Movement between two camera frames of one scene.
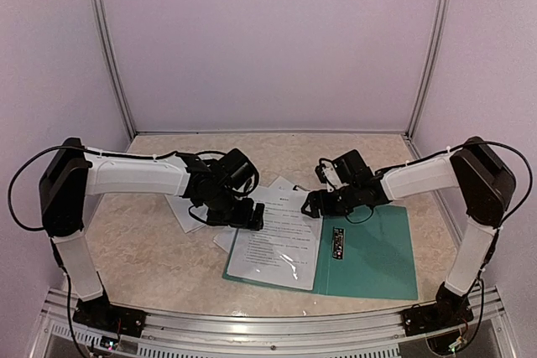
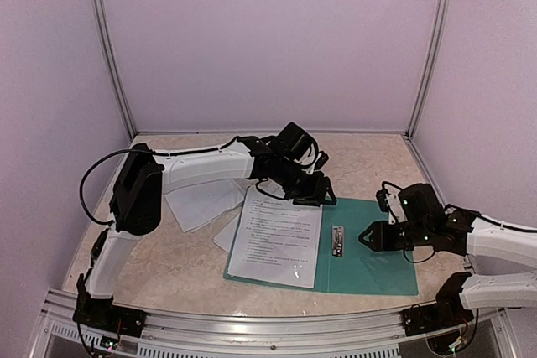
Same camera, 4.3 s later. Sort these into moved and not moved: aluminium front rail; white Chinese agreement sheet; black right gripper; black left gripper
Moved: black left gripper; black right gripper
Not moved: aluminium front rail; white Chinese agreement sheet
